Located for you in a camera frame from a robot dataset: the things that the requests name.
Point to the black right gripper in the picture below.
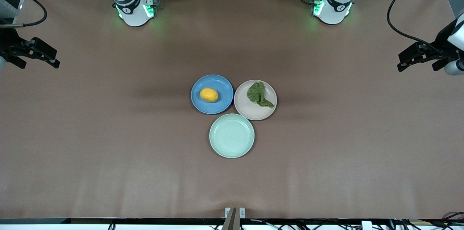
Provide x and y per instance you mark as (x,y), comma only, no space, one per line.
(8,42)

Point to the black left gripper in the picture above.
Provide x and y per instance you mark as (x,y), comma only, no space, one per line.
(442,40)

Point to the green lettuce leaf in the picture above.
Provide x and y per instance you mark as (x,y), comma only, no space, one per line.
(256,92)

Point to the yellow lemon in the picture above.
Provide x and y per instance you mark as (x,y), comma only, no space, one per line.
(209,95)

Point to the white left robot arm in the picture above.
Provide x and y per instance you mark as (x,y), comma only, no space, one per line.
(335,1)

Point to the beige plate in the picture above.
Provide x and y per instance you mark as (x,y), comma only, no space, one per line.
(250,110)

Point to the blue plate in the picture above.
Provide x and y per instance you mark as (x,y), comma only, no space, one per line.
(217,85)

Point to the light green plate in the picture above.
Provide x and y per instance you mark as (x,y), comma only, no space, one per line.
(232,136)

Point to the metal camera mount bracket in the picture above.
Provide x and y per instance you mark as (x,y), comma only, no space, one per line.
(235,217)

